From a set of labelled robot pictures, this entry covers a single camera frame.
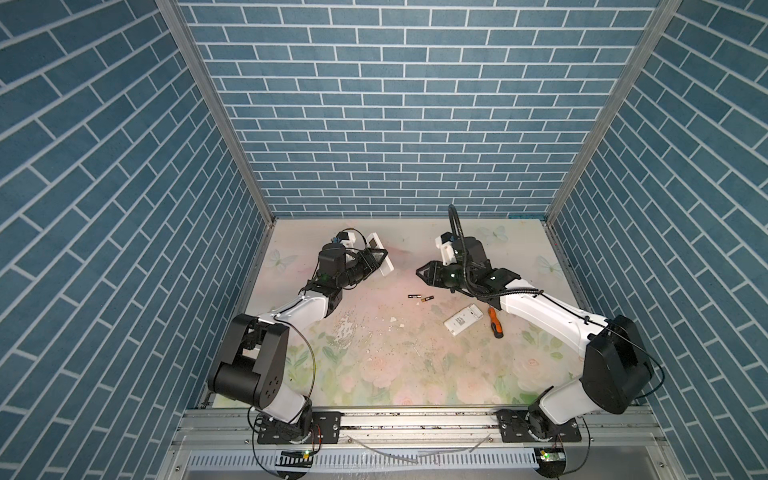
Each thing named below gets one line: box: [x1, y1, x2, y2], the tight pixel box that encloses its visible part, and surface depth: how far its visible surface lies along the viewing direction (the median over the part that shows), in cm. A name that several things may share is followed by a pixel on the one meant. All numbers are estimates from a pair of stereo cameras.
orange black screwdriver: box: [488, 306, 504, 339], surface depth 91 cm
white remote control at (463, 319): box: [443, 303, 484, 336], surface depth 93 cm
